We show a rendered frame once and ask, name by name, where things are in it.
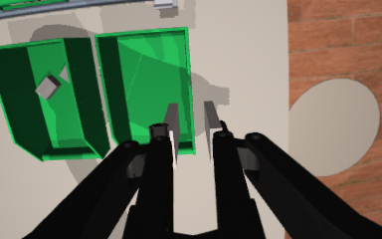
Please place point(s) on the grey metal shelf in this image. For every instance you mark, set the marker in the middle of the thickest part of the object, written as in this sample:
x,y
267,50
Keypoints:
x,y
64,5

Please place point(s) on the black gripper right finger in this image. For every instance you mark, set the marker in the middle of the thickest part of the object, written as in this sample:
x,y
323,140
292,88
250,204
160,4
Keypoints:
x,y
305,207

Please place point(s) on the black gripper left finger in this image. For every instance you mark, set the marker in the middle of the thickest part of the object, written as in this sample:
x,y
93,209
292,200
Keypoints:
x,y
94,207

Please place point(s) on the grey metal block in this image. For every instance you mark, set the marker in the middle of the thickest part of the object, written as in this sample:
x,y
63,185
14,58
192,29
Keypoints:
x,y
64,74
48,87

